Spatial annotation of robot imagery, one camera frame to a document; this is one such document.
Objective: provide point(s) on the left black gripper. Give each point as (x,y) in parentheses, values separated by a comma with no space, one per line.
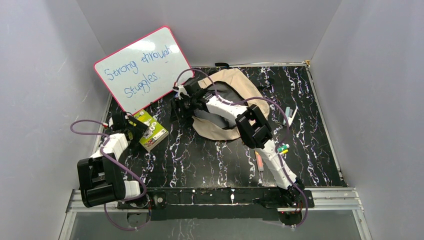
(133,127)

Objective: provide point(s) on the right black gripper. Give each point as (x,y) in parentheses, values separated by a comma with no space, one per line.
(183,114)

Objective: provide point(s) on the green book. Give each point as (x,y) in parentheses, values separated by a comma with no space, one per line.
(155,132)

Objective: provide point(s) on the beige backpack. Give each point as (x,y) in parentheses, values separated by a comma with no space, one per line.
(223,99)

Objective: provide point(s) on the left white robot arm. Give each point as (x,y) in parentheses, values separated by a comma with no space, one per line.
(102,178)

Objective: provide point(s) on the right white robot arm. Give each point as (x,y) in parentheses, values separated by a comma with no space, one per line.
(252,125)

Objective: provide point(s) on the pink framed whiteboard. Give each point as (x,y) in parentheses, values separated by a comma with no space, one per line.
(144,71)

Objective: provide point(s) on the yellow pink highlighter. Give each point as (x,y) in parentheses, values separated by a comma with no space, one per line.
(259,162)

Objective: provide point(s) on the light blue eraser box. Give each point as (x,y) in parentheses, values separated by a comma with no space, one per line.
(290,114)

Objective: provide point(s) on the green white glue stick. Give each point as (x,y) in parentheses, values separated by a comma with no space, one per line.
(283,148)

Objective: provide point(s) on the yellow white pen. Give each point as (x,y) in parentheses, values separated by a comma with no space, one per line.
(284,152)

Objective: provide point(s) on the black base frame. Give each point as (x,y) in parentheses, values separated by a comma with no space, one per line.
(270,204)

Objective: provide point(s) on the aluminium rail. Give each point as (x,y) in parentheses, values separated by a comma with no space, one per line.
(324,198)

